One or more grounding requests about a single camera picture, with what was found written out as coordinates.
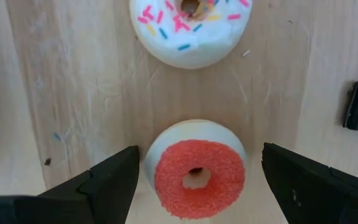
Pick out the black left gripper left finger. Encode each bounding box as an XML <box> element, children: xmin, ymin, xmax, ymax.
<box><xmin>0</xmin><ymin>145</ymin><xmax>141</xmax><ymax>224</ymax></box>

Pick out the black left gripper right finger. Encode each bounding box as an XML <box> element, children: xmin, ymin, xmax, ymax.
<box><xmin>262</xmin><ymin>142</ymin><xmax>358</xmax><ymax>224</ymax></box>

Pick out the small red sugar donut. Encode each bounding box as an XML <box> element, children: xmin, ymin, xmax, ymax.
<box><xmin>144</xmin><ymin>119</ymin><xmax>247</xmax><ymax>220</ymax></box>

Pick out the small white sprinkled donut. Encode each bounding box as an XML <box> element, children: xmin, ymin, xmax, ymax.
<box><xmin>129</xmin><ymin>0</ymin><xmax>254</xmax><ymax>70</ymax></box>

